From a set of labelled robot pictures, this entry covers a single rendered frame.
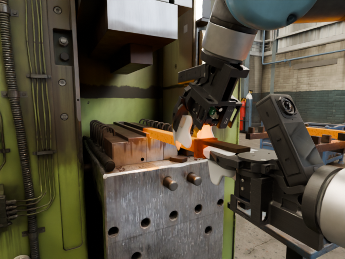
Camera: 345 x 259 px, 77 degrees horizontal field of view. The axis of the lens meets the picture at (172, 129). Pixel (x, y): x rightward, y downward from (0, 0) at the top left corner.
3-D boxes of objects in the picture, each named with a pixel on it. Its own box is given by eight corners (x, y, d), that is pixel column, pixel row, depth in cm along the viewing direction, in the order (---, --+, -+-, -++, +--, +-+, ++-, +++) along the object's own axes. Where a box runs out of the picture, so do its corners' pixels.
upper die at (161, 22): (177, 39, 64) (177, 4, 63) (108, 29, 55) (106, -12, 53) (133, 62, 101) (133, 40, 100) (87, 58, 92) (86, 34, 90)
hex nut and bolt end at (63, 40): (70, 60, 64) (68, 35, 63) (59, 59, 63) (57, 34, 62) (69, 61, 66) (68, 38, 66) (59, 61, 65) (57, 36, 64)
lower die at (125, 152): (177, 158, 68) (177, 131, 67) (112, 166, 59) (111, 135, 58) (135, 138, 105) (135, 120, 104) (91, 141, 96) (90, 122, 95)
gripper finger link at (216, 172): (191, 177, 40) (228, 196, 32) (191, 145, 39) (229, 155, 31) (205, 174, 41) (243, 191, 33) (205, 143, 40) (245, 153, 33)
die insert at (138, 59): (152, 65, 72) (152, 45, 71) (130, 62, 68) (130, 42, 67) (127, 74, 98) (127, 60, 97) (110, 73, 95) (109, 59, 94)
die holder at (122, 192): (222, 283, 75) (226, 156, 70) (110, 338, 58) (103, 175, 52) (157, 211, 125) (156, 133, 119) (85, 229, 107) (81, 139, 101)
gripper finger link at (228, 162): (202, 161, 34) (247, 177, 27) (202, 151, 34) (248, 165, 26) (224, 156, 37) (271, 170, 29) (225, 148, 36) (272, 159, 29)
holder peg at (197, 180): (202, 185, 61) (202, 176, 61) (194, 187, 60) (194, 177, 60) (194, 180, 65) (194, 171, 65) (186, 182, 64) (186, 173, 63)
